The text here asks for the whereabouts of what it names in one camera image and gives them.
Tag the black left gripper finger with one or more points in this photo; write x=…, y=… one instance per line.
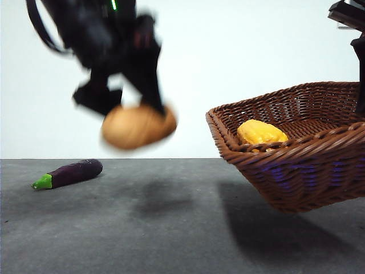
x=98, y=97
x=148, y=77

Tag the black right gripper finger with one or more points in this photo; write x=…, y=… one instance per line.
x=361, y=80

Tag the brown potato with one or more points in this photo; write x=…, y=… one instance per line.
x=137, y=128

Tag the purple eggplant with green stem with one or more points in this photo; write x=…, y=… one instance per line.
x=77, y=172

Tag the yellow corn cob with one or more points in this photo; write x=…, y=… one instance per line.
x=262, y=134

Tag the brown woven wicker basket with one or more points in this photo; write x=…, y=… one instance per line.
x=299, y=177

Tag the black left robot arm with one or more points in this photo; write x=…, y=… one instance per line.
x=91, y=34

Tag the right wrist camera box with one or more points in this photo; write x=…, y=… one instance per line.
x=349, y=14

